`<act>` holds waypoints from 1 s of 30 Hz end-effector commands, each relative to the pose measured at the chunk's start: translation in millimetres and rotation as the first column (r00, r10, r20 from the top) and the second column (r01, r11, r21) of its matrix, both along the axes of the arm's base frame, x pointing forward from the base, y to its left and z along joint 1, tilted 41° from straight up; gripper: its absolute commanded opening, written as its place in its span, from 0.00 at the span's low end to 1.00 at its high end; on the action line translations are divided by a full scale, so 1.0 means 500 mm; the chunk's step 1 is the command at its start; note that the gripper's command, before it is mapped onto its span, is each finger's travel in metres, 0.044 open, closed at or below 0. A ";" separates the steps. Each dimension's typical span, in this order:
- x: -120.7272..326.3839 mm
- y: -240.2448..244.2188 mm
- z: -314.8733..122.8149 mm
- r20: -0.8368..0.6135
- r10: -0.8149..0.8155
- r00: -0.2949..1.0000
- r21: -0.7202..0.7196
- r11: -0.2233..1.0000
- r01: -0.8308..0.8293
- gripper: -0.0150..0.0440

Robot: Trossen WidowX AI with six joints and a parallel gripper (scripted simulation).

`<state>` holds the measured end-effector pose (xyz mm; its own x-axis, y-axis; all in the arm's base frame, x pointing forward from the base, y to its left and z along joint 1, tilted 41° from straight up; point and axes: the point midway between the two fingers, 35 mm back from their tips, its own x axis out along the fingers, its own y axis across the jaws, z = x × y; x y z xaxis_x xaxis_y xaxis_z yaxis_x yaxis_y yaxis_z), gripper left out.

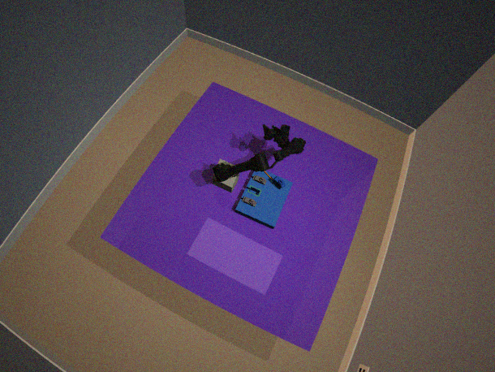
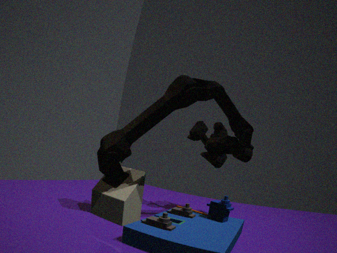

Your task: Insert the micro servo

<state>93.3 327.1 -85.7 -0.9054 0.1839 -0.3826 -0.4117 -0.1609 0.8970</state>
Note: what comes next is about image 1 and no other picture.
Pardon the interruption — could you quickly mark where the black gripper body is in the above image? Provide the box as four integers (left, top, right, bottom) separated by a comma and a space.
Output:
264, 129, 289, 147

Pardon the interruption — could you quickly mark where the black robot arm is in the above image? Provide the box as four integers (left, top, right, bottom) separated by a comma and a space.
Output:
213, 124, 306, 182

